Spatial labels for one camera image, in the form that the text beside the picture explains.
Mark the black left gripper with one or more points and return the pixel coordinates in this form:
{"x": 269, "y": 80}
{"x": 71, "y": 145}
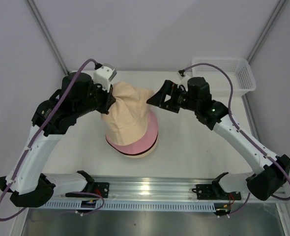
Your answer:
{"x": 109, "y": 98}

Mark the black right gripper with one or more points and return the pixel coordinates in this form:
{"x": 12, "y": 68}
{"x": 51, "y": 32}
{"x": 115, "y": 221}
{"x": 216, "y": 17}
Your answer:
{"x": 169, "y": 88}

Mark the beige hat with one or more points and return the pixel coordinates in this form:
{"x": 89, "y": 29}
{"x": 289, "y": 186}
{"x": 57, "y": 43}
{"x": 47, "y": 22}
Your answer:
{"x": 127, "y": 119}

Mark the black bucket hat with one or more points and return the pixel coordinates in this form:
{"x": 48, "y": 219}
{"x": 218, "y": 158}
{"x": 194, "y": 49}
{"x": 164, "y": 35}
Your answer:
{"x": 146, "y": 140}

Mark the cream bucket hat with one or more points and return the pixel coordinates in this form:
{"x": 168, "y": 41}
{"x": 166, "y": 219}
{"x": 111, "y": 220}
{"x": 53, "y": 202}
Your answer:
{"x": 138, "y": 151}

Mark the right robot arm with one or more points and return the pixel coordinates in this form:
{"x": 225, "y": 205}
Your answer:
{"x": 269, "y": 171}

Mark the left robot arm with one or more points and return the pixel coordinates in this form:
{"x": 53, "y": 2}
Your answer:
{"x": 80, "y": 94}

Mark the white plastic basket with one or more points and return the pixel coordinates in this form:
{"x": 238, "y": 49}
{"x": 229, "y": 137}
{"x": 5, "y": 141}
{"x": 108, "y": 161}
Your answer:
{"x": 238, "y": 70}

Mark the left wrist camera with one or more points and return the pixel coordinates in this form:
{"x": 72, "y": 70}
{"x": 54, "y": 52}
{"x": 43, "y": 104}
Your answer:
{"x": 103, "y": 75}

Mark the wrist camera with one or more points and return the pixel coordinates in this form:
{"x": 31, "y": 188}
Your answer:
{"x": 183, "y": 75}
{"x": 103, "y": 75}

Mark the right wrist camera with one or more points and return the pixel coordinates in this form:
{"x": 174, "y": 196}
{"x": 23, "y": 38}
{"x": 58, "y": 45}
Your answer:
{"x": 183, "y": 75}

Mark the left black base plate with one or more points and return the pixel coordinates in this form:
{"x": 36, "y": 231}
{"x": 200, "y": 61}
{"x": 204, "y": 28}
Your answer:
{"x": 98, "y": 188}

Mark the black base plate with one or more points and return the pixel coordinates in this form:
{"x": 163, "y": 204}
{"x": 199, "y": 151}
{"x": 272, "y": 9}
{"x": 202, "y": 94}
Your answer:
{"x": 98, "y": 188}
{"x": 211, "y": 192}

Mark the aluminium mounting rail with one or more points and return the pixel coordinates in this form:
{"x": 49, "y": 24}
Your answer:
{"x": 151, "y": 189}

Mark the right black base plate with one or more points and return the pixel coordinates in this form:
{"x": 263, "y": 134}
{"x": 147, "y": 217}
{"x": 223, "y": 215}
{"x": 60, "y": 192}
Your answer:
{"x": 211, "y": 192}

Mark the white slotted cable duct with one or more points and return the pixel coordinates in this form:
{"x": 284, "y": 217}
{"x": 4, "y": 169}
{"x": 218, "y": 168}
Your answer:
{"x": 129, "y": 205}

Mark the left aluminium frame post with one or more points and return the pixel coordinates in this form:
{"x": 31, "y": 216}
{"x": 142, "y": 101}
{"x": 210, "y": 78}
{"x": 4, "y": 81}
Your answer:
{"x": 38, "y": 18}

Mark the aluminium frame post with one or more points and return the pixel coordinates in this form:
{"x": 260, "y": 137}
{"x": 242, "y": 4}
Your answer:
{"x": 38, "y": 18}
{"x": 267, "y": 28}

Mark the right aluminium frame post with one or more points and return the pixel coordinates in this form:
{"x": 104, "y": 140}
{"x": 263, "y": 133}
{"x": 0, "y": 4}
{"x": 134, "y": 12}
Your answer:
{"x": 267, "y": 28}

